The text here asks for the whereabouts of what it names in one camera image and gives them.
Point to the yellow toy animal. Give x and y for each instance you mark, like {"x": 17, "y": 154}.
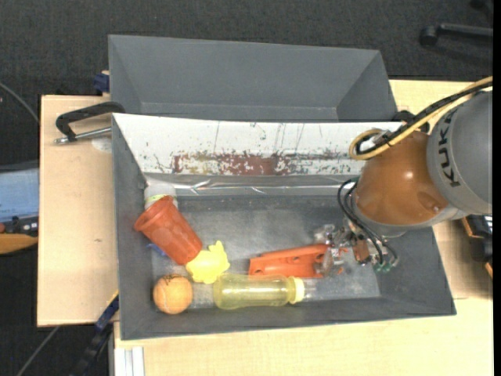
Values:
{"x": 207, "y": 265}

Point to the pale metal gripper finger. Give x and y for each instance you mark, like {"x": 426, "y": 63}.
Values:
{"x": 327, "y": 264}
{"x": 328, "y": 235}

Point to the pale wood board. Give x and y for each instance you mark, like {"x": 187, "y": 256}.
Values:
{"x": 74, "y": 218}

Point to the orange plastic cup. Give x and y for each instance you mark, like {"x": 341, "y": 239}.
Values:
{"x": 168, "y": 229}

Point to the red-orange flat block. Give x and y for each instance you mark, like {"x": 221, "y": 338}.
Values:
{"x": 285, "y": 262}

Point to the yellow clear plastic bottle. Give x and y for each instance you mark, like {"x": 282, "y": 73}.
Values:
{"x": 250, "y": 291}

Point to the grey metal bin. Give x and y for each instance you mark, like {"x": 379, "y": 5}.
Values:
{"x": 250, "y": 233}

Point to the orange ball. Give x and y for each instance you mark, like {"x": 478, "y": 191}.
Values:
{"x": 172, "y": 294}

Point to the white plastic cup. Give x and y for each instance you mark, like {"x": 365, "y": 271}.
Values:
{"x": 158, "y": 190}

